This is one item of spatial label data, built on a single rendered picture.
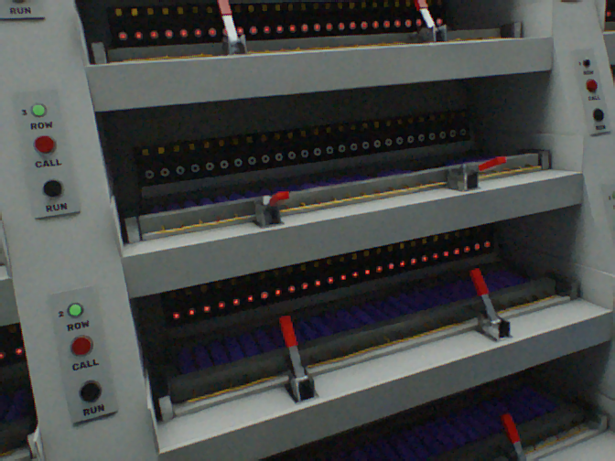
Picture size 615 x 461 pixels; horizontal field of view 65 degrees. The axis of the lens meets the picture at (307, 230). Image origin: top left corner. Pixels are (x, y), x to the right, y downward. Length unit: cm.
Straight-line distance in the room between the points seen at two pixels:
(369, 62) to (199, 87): 21
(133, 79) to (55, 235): 18
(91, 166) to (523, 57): 57
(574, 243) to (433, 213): 26
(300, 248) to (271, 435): 20
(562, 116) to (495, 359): 36
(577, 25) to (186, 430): 74
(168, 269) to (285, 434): 21
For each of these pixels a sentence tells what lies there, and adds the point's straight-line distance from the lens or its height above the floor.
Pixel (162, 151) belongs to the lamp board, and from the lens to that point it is 69.
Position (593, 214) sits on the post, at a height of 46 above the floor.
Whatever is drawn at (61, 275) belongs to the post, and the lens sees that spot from 51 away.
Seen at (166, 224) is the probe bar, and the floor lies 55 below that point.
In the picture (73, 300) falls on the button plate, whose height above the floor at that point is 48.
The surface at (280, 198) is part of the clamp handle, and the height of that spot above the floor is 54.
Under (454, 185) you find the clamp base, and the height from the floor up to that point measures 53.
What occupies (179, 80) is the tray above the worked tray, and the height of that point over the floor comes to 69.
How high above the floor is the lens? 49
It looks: 2 degrees up
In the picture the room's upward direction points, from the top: 11 degrees counter-clockwise
